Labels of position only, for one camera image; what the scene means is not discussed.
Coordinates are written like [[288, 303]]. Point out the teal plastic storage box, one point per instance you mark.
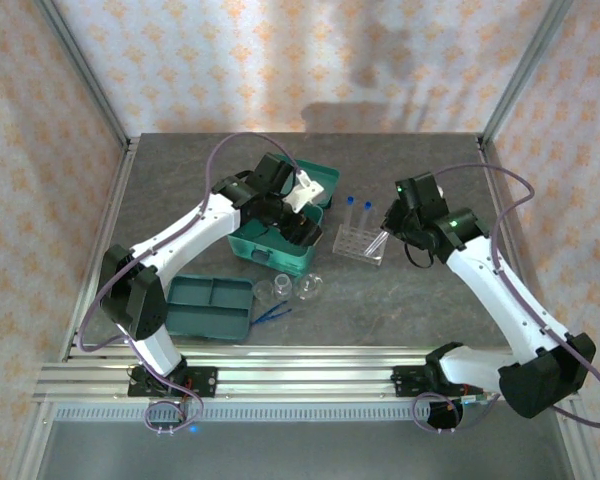
[[280, 260]]

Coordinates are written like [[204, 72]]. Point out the small glass beaker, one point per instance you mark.
[[283, 286]]

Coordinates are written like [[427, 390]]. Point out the large round glass flask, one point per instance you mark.
[[310, 286]]

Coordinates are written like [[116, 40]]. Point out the small round glass flask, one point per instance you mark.
[[263, 290]]

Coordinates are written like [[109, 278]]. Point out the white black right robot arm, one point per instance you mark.
[[505, 300]]

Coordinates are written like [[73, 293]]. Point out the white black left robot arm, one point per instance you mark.
[[180, 240]]

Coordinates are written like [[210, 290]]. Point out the clear acrylic test tube rack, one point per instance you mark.
[[352, 245]]

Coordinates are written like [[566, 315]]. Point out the blue plastic tweezers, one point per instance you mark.
[[272, 312]]

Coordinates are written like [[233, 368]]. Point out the teal divided tray insert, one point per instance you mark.
[[205, 315]]

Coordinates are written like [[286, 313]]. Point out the aluminium mounting rails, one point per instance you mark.
[[305, 375]]

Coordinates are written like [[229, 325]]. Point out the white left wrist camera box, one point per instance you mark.
[[307, 192]]

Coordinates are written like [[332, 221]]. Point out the aluminium side rail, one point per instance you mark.
[[511, 240], [110, 210]]

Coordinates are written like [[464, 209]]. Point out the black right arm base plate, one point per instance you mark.
[[405, 380]]

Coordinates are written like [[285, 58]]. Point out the aluminium frame post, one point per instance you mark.
[[82, 65], [531, 65]]

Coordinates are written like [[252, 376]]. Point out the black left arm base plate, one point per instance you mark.
[[205, 380]]

